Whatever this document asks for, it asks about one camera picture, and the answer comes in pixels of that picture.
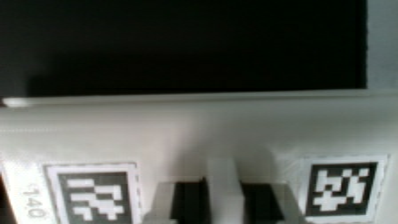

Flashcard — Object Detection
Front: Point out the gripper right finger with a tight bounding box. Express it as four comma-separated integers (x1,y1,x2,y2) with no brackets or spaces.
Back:
239,183,284,224

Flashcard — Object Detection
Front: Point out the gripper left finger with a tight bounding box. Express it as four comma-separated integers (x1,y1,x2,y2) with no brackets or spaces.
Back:
170,179,211,224

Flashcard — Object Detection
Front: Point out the white cabinet door panel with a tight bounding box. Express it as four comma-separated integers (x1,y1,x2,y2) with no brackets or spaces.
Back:
0,90,398,224

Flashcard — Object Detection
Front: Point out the white right fence piece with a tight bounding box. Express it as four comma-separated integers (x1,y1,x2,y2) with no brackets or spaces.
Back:
367,0,398,89

